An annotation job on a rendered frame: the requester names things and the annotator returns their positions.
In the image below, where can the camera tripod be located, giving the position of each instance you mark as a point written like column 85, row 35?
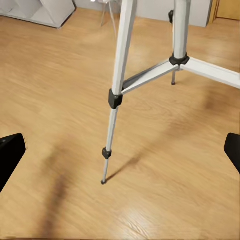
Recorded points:
column 180, row 19

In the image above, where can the bookcase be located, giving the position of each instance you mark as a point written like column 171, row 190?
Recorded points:
column 50, row 13

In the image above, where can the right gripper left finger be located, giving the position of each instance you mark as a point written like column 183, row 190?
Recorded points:
column 12, row 149

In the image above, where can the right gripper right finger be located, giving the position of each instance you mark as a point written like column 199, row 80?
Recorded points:
column 232, row 149

